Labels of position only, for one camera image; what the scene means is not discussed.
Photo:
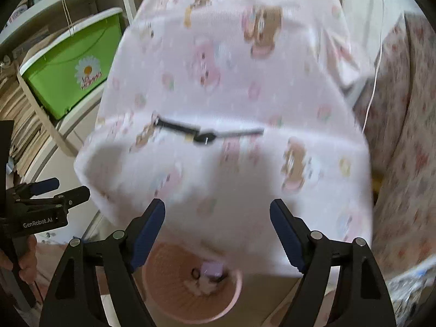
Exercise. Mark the stacked papers on shelf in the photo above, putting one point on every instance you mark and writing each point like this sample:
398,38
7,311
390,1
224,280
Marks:
29,135

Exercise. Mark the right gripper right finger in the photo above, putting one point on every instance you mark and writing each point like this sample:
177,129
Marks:
293,234

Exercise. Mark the purple checkered tissue pack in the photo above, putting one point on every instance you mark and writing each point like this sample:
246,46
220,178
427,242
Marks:
212,269

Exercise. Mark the person's left hand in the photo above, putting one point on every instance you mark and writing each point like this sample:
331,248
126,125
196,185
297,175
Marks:
27,263

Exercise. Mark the floral patterned quilt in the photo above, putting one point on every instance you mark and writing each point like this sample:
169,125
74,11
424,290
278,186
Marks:
397,110

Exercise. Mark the black plastic spoon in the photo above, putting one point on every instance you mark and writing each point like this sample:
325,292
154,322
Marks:
206,138

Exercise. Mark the green plastic storage box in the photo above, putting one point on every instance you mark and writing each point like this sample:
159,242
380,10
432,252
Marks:
68,65

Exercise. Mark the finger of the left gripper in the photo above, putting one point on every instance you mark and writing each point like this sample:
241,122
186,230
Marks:
72,198
36,188

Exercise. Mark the small white tissue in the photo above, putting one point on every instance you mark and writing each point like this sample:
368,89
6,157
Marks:
204,286

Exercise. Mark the pink cartoon print bedsheet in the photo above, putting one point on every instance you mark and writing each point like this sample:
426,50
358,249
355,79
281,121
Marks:
233,65

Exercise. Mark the pink plastic trash basket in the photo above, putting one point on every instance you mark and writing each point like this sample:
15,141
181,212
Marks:
165,273

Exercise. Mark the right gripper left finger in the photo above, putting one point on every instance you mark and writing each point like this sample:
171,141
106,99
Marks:
141,235

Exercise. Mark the white shelf frame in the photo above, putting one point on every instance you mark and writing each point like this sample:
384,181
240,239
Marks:
30,24

